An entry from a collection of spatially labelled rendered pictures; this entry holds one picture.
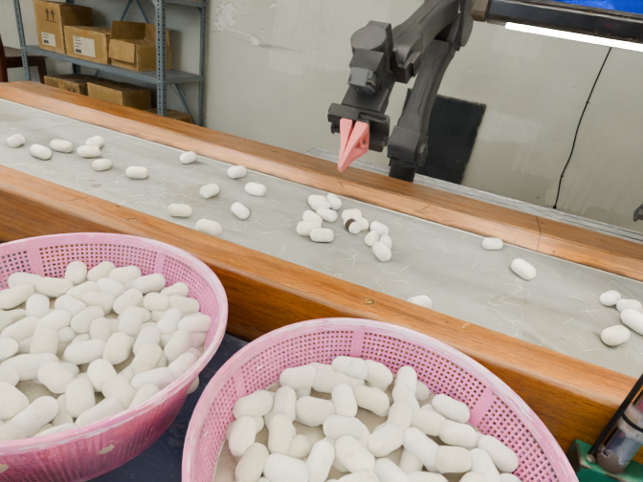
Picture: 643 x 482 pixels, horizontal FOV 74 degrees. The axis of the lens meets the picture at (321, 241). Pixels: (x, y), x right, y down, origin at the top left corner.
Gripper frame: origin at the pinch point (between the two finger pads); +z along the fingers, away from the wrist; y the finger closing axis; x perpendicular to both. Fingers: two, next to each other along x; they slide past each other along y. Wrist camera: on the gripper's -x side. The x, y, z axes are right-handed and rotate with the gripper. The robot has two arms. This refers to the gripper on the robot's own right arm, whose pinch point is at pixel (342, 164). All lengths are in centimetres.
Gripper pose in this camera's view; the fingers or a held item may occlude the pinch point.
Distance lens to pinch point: 69.1
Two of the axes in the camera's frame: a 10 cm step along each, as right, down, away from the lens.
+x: 1.0, 4.2, 9.0
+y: 9.3, 2.9, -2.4
